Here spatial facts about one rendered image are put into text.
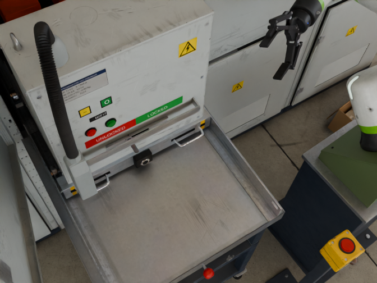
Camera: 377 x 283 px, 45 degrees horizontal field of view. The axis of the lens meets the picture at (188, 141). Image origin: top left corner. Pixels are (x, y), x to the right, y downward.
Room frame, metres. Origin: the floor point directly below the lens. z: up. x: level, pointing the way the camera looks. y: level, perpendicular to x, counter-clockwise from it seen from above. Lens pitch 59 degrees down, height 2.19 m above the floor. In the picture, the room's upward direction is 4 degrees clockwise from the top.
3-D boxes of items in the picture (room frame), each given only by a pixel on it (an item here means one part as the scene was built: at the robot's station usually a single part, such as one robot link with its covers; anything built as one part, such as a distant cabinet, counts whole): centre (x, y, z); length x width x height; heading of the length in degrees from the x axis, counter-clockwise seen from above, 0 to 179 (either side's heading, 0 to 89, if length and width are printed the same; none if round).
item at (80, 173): (0.54, 0.29, 1.09); 0.08 x 0.05 x 0.17; 35
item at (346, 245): (0.45, -0.49, 0.90); 0.04 x 0.04 x 0.02
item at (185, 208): (0.66, 0.12, 0.82); 0.68 x 0.62 x 0.06; 35
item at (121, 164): (0.73, 0.16, 0.90); 0.54 x 0.05 x 0.06; 125
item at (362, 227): (0.84, -0.69, 0.37); 0.39 x 0.30 x 0.73; 129
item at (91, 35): (0.92, 0.30, 1.15); 0.51 x 0.50 x 0.48; 35
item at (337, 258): (0.45, -0.49, 0.85); 0.08 x 0.08 x 0.10; 35
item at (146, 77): (0.71, 0.16, 1.15); 0.48 x 0.01 x 0.48; 125
